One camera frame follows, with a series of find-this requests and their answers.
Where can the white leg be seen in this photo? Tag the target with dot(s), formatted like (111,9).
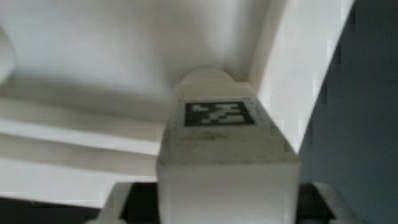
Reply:
(229,167)

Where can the white square tabletop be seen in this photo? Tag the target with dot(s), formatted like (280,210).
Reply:
(129,89)

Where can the white U-shaped fence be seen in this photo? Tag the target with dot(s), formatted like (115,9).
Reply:
(302,31)

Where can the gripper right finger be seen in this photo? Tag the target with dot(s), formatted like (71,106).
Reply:
(323,208)

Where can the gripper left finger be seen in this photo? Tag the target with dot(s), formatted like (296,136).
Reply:
(133,205)

